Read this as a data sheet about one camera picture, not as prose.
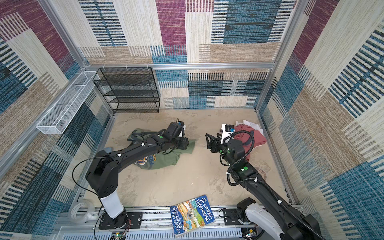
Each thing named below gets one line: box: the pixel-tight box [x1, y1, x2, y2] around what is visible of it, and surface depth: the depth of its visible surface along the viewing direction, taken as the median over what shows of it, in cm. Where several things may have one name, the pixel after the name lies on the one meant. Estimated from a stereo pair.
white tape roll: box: [69, 200, 95, 224], surface depth 77 cm
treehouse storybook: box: [169, 195, 216, 237], surface depth 74 cm
